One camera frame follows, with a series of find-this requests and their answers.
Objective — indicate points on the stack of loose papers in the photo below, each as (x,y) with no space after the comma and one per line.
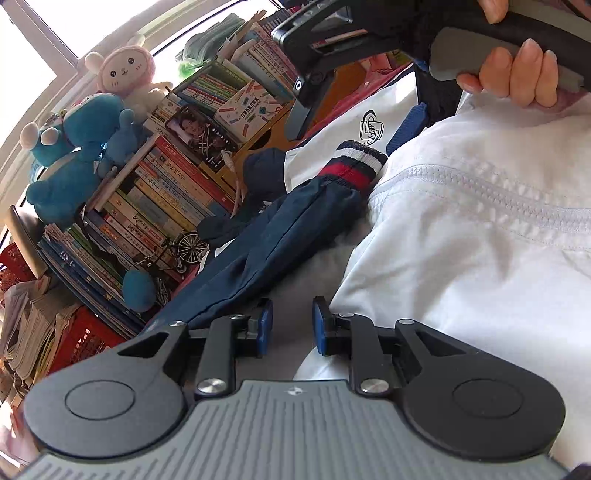
(32,323)

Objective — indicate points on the pink bunny plush toy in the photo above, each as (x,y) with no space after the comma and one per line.
(124,74)

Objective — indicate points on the wooden desk organizer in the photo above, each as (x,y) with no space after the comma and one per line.
(272,134)

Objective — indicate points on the white printed box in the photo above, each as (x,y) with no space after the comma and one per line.
(249,108)

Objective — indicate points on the green folded cloth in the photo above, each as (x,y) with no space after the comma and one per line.
(207,39)

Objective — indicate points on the blue long-eared plush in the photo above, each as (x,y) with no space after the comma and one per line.
(122,143)

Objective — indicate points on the row of slim colourful books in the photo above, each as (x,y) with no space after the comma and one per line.
(231,78)

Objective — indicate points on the white and navy jacket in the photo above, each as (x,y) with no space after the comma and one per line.
(461,230)

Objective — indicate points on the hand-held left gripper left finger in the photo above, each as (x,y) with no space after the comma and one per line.
(265,327)

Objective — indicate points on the dark photo print box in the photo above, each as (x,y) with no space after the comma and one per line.
(198,134)

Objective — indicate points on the miniature metal bicycle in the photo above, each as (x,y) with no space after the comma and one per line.
(187,249)

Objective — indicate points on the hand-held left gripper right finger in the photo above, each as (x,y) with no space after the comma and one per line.
(319,323)

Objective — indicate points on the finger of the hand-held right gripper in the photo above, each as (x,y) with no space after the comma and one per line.
(300,120)

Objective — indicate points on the blue robot cat plush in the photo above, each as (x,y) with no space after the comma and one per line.
(69,184)

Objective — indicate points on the brown board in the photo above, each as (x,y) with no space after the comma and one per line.
(30,240)

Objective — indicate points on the green toy plant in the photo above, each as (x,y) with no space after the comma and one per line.
(189,69)

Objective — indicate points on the person's right hand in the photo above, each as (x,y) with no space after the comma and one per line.
(521,74)

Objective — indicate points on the round blue plush ball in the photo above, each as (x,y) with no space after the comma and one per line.
(138,290)

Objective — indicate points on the stack of thick paperback books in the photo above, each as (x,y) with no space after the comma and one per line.
(157,207)

